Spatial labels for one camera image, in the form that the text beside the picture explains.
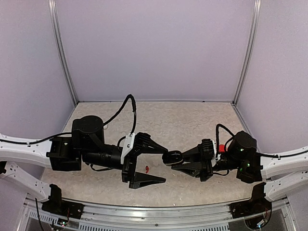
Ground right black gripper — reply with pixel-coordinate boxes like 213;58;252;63
171;142;242;183

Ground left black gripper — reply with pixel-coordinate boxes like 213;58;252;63
81;134;168;190

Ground black earbud charging case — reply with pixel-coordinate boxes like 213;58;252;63
162;150;184;166

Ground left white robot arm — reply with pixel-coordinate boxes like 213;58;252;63
0;115;167;214

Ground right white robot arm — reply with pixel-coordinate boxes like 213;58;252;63
169;131;308;214

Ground red earbud charging case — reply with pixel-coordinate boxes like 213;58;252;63
218;144;227;153

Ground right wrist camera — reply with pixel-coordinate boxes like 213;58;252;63
201;139;219;161

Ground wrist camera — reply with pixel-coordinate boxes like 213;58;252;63
201;139;219;161
120;132;154;164

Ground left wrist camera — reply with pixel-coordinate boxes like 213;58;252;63
120;132;154;164

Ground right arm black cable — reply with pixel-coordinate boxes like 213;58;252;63
216;124;308;175

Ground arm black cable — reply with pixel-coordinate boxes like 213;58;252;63
0;94;138;173
216;124;308;175

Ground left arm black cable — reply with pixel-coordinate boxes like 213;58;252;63
0;94;138;173

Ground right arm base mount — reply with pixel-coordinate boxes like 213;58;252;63
229;190;272;219

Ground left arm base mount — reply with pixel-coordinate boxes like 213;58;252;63
42;184;84;219

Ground front aluminium rail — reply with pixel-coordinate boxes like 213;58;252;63
23;192;293;231

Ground right aluminium frame post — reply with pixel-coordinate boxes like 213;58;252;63
232;0;261;107

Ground aluminium frame post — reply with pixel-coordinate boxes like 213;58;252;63
48;0;79;106
232;0;261;107

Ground left aluminium frame post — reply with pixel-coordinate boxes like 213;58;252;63
48;0;79;106

